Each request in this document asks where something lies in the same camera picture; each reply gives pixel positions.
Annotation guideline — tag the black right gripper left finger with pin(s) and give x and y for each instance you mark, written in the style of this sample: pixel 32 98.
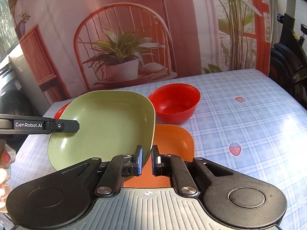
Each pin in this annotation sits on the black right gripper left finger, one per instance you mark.
pixel 64 197

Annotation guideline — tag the red plate under green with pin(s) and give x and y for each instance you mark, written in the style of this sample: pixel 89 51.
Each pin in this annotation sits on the red plate under green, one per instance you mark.
pixel 60 111

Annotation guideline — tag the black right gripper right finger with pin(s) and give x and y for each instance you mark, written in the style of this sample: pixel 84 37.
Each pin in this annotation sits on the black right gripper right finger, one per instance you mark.
pixel 229 197

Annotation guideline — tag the blue plaid tablecloth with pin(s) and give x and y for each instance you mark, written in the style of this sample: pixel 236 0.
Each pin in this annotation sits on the blue plaid tablecloth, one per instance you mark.
pixel 245 122

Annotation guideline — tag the grey appliance at left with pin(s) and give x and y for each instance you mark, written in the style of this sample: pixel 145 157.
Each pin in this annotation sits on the grey appliance at left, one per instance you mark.
pixel 20 94

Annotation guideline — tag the black exercise bike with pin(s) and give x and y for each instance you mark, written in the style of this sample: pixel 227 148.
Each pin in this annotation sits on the black exercise bike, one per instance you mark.
pixel 288 59

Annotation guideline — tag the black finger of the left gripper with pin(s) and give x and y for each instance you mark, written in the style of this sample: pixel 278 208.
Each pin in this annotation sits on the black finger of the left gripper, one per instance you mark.
pixel 31 125

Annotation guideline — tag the printed room backdrop cloth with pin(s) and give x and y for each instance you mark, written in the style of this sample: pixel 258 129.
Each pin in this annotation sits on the printed room backdrop cloth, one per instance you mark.
pixel 75 46

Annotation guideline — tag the orange square plate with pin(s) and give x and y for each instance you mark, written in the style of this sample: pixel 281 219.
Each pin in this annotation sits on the orange square plate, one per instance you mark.
pixel 170 139

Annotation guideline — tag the green square plate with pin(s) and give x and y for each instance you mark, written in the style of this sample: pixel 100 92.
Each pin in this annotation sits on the green square plate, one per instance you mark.
pixel 111 123

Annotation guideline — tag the hand with red nails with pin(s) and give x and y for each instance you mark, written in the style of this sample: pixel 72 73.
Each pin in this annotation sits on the hand with red nails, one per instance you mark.
pixel 8 156

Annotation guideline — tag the red round bowl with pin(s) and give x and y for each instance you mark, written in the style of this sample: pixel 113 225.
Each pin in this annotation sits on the red round bowl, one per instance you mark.
pixel 175 103

